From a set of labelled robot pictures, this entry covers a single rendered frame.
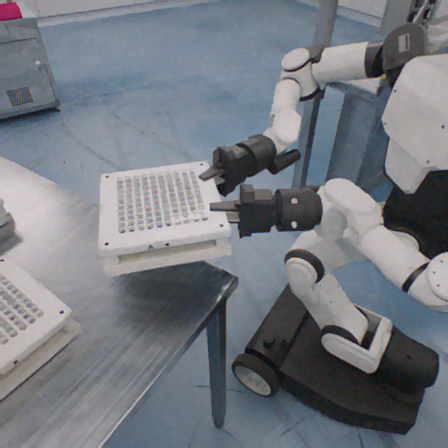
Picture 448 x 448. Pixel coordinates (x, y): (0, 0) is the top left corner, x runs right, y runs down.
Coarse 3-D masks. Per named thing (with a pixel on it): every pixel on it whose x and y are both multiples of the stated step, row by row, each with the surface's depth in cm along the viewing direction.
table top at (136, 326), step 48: (0, 192) 109; (48, 192) 109; (0, 240) 95; (48, 240) 95; (96, 240) 95; (48, 288) 84; (96, 288) 84; (144, 288) 84; (192, 288) 84; (96, 336) 75; (144, 336) 75; (192, 336) 76; (48, 384) 68; (96, 384) 68; (144, 384) 68; (0, 432) 62; (48, 432) 62; (96, 432) 62
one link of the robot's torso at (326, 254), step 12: (348, 228) 109; (300, 240) 128; (312, 240) 121; (324, 240) 115; (336, 240) 111; (348, 240) 106; (408, 240) 95; (288, 252) 126; (300, 252) 122; (312, 252) 121; (324, 252) 118; (336, 252) 115; (348, 252) 111; (360, 252) 106; (312, 264) 121; (324, 264) 121; (336, 264) 118
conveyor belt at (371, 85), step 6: (444, 24) 238; (372, 78) 175; (378, 78) 175; (348, 84) 180; (354, 84) 177; (360, 84) 174; (366, 84) 173; (372, 84) 171; (366, 90) 174; (372, 90) 171
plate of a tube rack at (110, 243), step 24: (168, 168) 86; (168, 192) 79; (192, 192) 79; (216, 192) 79; (144, 216) 73; (216, 216) 73; (120, 240) 69; (144, 240) 69; (168, 240) 69; (192, 240) 70
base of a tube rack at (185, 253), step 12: (144, 252) 73; (156, 252) 73; (168, 252) 73; (180, 252) 73; (192, 252) 73; (204, 252) 73; (216, 252) 74; (228, 252) 74; (120, 264) 70; (132, 264) 71; (144, 264) 71; (156, 264) 72; (168, 264) 73
